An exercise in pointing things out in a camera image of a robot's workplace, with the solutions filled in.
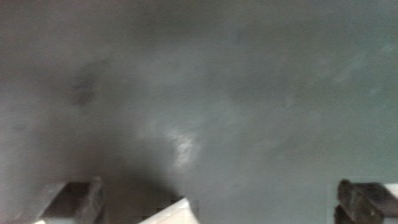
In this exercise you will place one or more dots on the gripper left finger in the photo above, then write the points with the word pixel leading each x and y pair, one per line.
pixel 73 203

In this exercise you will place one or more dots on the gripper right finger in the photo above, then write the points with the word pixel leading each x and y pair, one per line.
pixel 366 203

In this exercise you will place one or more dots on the white drawer with knob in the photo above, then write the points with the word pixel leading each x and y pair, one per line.
pixel 174 215

